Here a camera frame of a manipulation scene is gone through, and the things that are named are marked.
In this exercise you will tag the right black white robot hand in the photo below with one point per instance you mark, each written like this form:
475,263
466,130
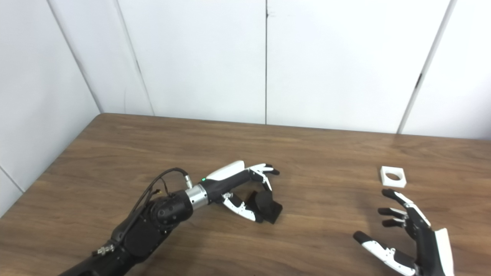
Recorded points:
425,237

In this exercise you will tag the white square piece with hole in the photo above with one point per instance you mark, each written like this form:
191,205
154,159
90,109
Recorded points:
387,182

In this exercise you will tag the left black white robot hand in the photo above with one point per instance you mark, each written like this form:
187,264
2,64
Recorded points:
228,180

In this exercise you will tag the black peg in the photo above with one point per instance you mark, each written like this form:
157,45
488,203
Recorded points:
268,207

